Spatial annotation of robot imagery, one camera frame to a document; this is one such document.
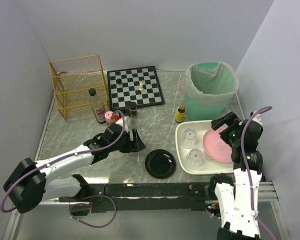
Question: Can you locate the black plate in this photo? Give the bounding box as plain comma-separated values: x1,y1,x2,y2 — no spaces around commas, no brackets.
144,149,177,179

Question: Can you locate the clear vinegar bottle red label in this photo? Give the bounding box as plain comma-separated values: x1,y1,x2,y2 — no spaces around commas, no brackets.
88,88,106,124

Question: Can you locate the pink plate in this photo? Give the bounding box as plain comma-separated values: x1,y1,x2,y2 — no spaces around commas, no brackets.
202,127,233,164

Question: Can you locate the clear drinking glass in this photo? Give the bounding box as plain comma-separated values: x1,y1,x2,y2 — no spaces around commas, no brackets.
181,128,198,149

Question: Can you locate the clear faceted glass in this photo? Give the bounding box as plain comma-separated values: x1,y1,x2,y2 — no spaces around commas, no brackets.
185,148,204,170

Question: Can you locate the beige bowl with handles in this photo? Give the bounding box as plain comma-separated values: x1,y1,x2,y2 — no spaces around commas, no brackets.
204,152,215,161

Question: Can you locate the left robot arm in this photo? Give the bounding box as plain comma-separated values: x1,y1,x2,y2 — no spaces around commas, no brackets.
3,123,146,214

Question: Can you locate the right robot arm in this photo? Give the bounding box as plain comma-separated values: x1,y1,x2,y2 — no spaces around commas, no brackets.
208,112,263,240

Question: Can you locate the pink lid spice jar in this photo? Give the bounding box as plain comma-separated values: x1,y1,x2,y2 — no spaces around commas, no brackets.
104,111,115,127

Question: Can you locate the black lid seasoning jar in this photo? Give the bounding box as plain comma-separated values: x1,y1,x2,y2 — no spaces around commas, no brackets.
121,107,133,128

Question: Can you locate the small dark pepper shaker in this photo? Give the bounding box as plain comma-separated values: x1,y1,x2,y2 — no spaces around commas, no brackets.
128,101,138,118

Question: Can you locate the green plastic trash bin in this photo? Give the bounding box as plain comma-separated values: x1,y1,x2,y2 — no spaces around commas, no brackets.
183,61,239,121

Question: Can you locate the clear trash bag liner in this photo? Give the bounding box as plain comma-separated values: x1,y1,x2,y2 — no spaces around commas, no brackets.
182,62,240,105

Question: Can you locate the white plastic tray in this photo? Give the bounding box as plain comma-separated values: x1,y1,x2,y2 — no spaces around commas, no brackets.
175,120,234,175

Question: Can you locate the yellow label sauce bottle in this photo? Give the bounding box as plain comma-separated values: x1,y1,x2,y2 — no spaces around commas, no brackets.
175,102,186,124

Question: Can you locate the black chess pawn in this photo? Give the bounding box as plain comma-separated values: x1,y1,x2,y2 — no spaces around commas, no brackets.
116,78,122,85

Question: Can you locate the white chess pawn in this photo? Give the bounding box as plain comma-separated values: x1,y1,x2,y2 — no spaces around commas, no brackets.
139,82,144,92

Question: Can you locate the black white chessboard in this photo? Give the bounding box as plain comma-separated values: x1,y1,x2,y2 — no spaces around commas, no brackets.
107,66,165,111

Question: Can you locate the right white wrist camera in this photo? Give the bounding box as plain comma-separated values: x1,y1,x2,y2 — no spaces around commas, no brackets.
250,112,263,126

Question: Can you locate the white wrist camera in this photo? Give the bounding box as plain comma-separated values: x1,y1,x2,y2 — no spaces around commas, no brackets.
115,117,130,132
250,112,263,126

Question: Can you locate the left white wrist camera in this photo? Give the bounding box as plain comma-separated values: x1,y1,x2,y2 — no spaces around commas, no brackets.
115,117,130,132

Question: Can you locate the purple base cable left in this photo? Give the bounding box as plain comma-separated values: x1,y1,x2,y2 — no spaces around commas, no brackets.
68,194,117,228

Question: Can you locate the yellow wire basket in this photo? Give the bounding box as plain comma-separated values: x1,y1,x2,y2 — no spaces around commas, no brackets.
49,55,110,120

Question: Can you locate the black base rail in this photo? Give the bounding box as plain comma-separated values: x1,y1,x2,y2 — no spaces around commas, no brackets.
58,182,217,213

